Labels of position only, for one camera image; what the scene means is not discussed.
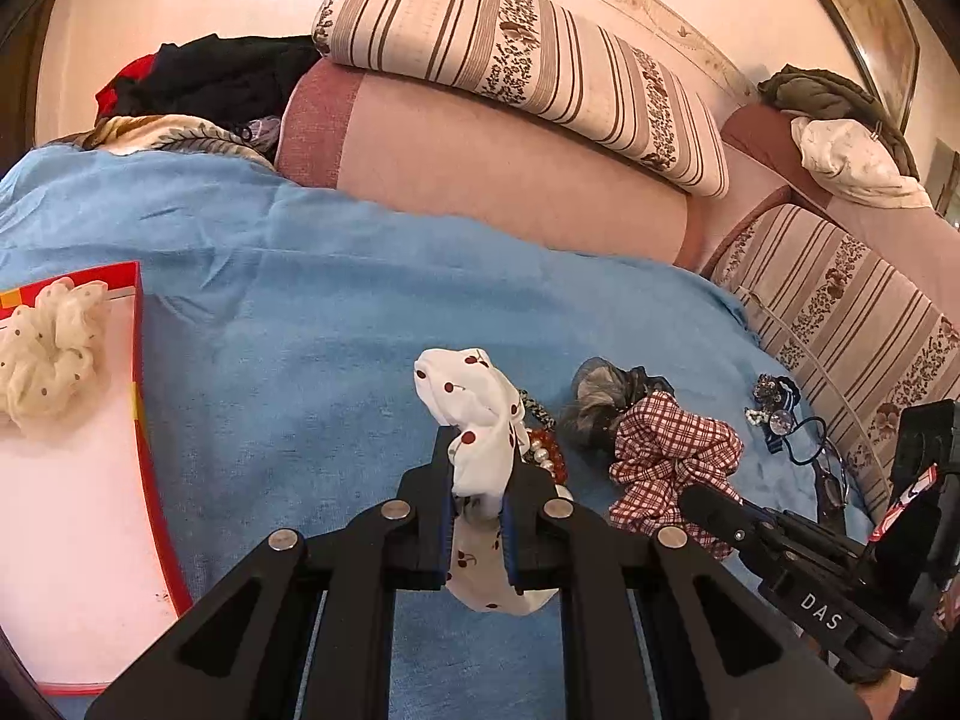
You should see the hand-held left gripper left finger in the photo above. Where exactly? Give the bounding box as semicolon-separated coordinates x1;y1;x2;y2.
84;427;458;720

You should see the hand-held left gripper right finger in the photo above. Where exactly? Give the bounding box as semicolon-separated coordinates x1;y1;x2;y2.
501;457;875;720

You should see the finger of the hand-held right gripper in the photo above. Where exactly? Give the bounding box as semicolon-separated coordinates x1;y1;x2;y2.
677;484;767;550

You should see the red plaid scrunchie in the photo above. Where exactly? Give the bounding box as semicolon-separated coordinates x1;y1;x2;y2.
607;390;745;560

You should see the pearl bead bracelet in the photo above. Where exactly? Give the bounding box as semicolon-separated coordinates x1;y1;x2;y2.
525;427;575;500

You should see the white cherry print scrunchie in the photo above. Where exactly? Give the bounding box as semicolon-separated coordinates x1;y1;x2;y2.
414;347;560;612

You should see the leopard print scrunchie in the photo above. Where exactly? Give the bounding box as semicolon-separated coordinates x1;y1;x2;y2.
516;388;556;428

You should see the grey black tulle scrunchie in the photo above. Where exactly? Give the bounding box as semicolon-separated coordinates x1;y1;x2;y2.
556;356;676;455

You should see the red rimmed white tray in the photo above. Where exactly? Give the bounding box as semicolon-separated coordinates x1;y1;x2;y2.
0;261;196;695

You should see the striped floral cushion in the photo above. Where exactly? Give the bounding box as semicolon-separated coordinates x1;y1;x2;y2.
709;202;960;526
311;0;730;198

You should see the blue blanket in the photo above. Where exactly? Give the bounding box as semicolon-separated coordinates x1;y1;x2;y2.
0;144;871;720

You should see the pink sofa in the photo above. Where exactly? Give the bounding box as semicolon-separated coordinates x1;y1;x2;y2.
274;60;960;533

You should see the white cloth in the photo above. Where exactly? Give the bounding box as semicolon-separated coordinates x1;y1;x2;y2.
789;116;933;209

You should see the olive jacket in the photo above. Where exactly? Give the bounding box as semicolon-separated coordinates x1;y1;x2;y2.
757;64;920;177

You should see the cream dotted scrunchie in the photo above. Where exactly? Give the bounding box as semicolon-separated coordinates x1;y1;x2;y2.
0;279;110;425

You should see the floral scarf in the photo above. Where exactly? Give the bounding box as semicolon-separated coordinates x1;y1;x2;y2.
79;114;278;170

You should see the black clothing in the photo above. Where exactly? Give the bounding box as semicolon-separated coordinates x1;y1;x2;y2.
116;34;323;128

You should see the framed mirror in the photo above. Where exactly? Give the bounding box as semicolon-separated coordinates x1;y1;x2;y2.
772;0;922;136

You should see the red garment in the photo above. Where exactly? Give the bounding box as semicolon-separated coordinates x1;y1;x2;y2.
94;56;162;121

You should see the blue beaded hair tie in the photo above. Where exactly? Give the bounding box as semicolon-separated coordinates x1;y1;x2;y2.
745;373;802;455

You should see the black hair tie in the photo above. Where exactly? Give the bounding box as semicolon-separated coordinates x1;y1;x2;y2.
787;416;848;503

